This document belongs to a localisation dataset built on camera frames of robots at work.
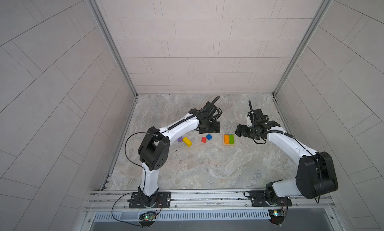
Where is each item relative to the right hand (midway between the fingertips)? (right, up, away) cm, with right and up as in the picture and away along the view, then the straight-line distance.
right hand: (240, 132), depth 88 cm
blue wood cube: (-18, -4, +6) cm, 20 cm away
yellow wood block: (-32, -6, +2) cm, 32 cm away
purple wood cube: (-36, -5, +3) cm, 37 cm away
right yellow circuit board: (+12, -35, -20) cm, 42 cm away
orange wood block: (-8, -5, +3) cm, 10 cm away
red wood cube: (-22, -6, +5) cm, 23 cm away
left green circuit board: (-47, -33, -24) cm, 62 cm away
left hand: (-13, +2, -2) cm, 13 cm away
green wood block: (-5, -5, +3) cm, 7 cm away
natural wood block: (-7, -8, +1) cm, 10 cm away
